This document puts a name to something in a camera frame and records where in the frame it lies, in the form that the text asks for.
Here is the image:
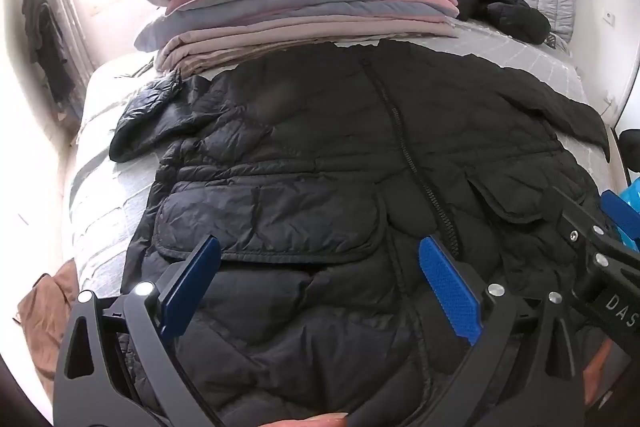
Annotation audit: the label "person's left hand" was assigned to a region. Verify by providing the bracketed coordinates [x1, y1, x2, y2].
[260, 413, 348, 427]

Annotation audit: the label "dark clothes hanging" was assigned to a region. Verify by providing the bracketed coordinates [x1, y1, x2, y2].
[22, 0, 75, 104]

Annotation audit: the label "brown cloth beside bed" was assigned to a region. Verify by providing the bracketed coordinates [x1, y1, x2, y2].
[17, 259, 79, 403]

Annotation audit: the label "blue plastic stool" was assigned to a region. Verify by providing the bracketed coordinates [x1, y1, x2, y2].
[612, 178, 640, 251]

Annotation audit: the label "blue-grey folded blanket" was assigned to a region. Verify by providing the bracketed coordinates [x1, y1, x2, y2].
[134, 0, 446, 52]

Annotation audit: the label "beige folded blanket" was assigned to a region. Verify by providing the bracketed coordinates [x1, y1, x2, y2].
[154, 15, 454, 75]

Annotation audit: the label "black puffer jacket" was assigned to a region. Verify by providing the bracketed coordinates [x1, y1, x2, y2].
[110, 41, 608, 426]

